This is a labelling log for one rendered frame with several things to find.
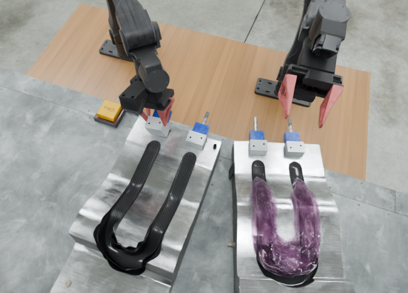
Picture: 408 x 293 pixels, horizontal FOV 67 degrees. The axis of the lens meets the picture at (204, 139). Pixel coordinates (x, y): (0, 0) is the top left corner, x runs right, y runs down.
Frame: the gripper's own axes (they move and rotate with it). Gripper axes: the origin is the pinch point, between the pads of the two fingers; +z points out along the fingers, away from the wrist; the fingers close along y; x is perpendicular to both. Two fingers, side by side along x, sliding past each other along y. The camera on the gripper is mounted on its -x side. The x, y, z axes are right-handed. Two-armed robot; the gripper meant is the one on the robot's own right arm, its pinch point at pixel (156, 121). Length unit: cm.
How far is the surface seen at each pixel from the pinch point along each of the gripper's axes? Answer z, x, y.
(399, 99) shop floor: 71, 152, 98
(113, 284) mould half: 21.1, -36.3, 3.4
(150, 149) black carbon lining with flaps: 7.0, -4.4, -1.0
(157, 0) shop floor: 23, 177, -92
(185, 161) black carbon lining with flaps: 9.1, -4.0, 9.5
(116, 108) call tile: 4.4, 7.7, -19.0
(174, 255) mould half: 13.3, -28.8, 16.7
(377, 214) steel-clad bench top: 26, 7, 64
